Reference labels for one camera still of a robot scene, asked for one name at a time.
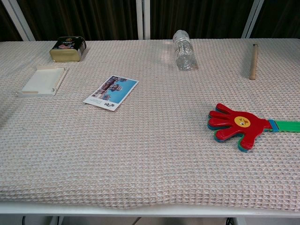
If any black and gold tin can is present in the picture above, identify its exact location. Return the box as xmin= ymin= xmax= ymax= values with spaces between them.
xmin=49 ymin=36 xmax=87 ymax=63

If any clear plastic water bottle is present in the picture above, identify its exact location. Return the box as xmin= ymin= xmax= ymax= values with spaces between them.
xmin=172 ymin=30 xmax=198 ymax=71

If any photo postcard with blue sky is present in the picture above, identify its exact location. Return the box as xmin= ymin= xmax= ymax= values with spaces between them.
xmin=82 ymin=75 xmax=140 ymax=111

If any light wooden stick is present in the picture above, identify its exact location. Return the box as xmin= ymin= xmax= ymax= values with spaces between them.
xmin=248 ymin=42 xmax=259 ymax=81

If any black pleated curtain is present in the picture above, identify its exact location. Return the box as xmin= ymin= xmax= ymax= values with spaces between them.
xmin=0 ymin=0 xmax=300 ymax=42

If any beige waffle-weave table cloth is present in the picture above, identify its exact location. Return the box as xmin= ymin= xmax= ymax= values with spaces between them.
xmin=0 ymin=38 xmax=300 ymax=213

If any white flat plastic tray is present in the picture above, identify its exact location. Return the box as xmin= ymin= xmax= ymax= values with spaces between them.
xmin=15 ymin=65 xmax=69 ymax=98

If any red hand-shaped clapper toy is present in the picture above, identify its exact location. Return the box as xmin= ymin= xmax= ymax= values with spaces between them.
xmin=207 ymin=103 xmax=300 ymax=153

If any white upright frame post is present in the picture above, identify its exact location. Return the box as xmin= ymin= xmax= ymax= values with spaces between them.
xmin=135 ymin=0 xmax=151 ymax=40

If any white slanted frame post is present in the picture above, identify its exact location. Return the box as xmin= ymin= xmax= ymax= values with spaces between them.
xmin=0 ymin=0 xmax=36 ymax=42
xmin=241 ymin=0 xmax=266 ymax=39

